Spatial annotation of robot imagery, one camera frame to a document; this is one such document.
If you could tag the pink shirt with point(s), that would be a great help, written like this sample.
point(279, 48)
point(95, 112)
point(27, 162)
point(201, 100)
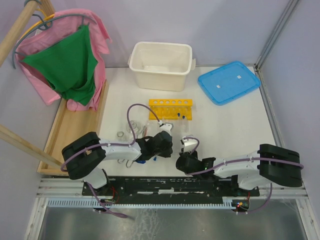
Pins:
point(62, 28)

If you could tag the grey slotted cable duct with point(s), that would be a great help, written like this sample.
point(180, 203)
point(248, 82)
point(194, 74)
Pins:
point(93, 203)

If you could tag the grey clothes hanger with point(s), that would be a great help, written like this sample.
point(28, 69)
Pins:
point(45, 26)

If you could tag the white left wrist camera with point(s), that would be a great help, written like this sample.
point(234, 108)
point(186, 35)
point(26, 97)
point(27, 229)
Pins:
point(166, 126)

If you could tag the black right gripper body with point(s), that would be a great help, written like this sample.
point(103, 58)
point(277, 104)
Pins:
point(193, 155)

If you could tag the yellow test tube rack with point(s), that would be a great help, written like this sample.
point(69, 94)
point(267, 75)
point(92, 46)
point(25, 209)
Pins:
point(168, 109)

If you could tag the small glass beaker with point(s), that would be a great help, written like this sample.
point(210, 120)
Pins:
point(121, 136)

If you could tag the yellow clothes hanger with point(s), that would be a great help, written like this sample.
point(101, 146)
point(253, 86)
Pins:
point(46, 18)

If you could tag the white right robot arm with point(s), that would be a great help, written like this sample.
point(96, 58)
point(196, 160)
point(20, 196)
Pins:
point(269, 164)

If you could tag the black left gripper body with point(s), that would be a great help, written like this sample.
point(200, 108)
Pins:
point(165, 152)

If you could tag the blue plastic bin lid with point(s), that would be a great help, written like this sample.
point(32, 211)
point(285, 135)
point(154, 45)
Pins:
point(228, 83)

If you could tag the white plastic storage bin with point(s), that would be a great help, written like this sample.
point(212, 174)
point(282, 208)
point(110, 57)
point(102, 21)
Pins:
point(161, 65)

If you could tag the small green circuit board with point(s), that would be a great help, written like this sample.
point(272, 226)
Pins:
point(243, 205)

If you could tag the green shirt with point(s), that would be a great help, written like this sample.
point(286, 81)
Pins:
point(68, 66)

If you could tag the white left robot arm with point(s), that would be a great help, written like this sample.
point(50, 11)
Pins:
point(82, 157)

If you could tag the aluminium frame post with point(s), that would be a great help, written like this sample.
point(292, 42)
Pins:
point(276, 33)

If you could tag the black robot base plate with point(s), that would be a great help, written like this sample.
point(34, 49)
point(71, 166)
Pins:
point(144, 190)

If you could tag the small glass flask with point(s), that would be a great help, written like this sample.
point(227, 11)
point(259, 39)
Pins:
point(136, 126)

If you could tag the metal crucible tongs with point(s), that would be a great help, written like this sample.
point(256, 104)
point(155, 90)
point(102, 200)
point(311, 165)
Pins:
point(129, 163)

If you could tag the wooden clothes rack frame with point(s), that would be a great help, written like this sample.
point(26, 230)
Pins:
point(67, 125)

